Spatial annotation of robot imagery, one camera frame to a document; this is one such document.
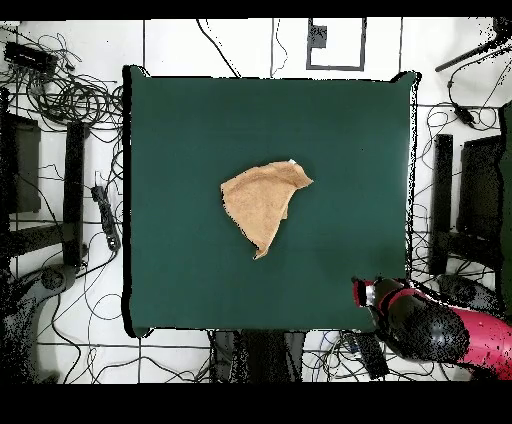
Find tan terry towel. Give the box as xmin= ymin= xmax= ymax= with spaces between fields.
xmin=219 ymin=158 xmax=314 ymax=260

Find dark flat panel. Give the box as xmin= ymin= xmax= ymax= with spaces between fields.
xmin=0 ymin=112 xmax=42 ymax=214
xmin=456 ymin=134 xmax=506 ymax=241

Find black flat box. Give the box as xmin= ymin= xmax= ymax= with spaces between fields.
xmin=3 ymin=40 xmax=60 ymax=76

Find black power strip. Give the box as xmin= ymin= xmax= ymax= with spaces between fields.
xmin=90 ymin=184 xmax=122 ymax=252
xmin=351 ymin=332 xmax=390 ymax=380

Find black stand bar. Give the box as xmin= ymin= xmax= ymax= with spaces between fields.
xmin=62 ymin=120 xmax=90 ymax=268
xmin=429 ymin=133 xmax=454 ymax=276

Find black power adapter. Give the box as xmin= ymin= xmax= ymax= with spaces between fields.
xmin=452 ymin=103 xmax=477 ymax=129

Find dark green table cloth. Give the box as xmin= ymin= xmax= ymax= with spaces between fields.
xmin=121 ymin=64 xmax=421 ymax=339

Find black slanted rod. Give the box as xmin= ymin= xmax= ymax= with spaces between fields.
xmin=434 ymin=17 xmax=512 ymax=74

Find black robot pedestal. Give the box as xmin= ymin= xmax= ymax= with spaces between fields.
xmin=209 ymin=329 xmax=307 ymax=383

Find grey square frame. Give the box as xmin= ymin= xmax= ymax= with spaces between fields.
xmin=306 ymin=17 xmax=368 ymax=72

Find tangled black cables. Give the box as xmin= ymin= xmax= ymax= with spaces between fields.
xmin=0 ymin=31 xmax=125 ymax=133

